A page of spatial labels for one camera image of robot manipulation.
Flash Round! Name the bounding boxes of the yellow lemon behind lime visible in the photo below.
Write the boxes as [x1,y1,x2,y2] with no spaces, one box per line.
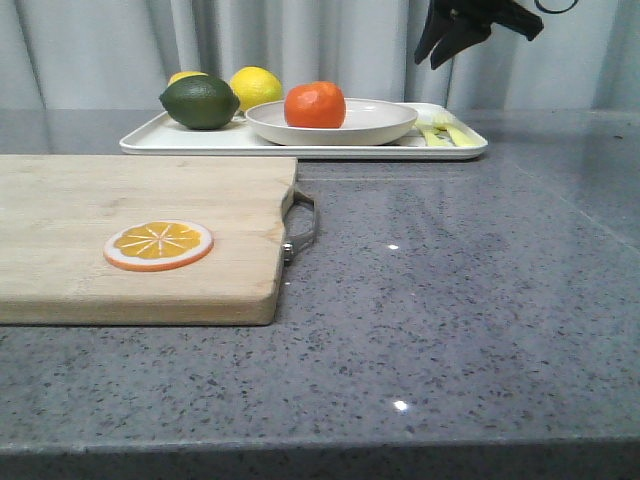
[167,71,207,86]

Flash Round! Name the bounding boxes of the orange mandarin fruit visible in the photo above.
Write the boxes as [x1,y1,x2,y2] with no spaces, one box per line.
[284,81,346,129]

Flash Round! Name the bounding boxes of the orange slice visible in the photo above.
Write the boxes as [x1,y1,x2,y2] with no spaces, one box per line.
[103,219,214,272]

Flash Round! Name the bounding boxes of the grey curtain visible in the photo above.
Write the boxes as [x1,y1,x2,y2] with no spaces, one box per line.
[1,1,639,110]

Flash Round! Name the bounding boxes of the yellow plastic fork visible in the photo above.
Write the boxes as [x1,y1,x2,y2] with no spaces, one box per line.
[421,113,478,147]

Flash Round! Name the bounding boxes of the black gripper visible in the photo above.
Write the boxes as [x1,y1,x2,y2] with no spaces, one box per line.
[413,0,544,70]

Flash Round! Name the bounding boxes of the wooden cutting board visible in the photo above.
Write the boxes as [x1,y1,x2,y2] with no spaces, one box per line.
[1,155,297,325]

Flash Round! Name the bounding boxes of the green lime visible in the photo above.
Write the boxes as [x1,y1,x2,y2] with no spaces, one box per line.
[159,75,240,130]

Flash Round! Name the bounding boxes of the beige round plate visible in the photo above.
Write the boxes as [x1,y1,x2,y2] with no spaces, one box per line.
[244,97,419,147]

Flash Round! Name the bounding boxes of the white rectangular tray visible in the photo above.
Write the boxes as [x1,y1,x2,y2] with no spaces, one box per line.
[120,99,488,161]

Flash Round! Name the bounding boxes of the black cable loop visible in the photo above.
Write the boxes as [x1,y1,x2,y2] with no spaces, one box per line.
[533,0,581,15]

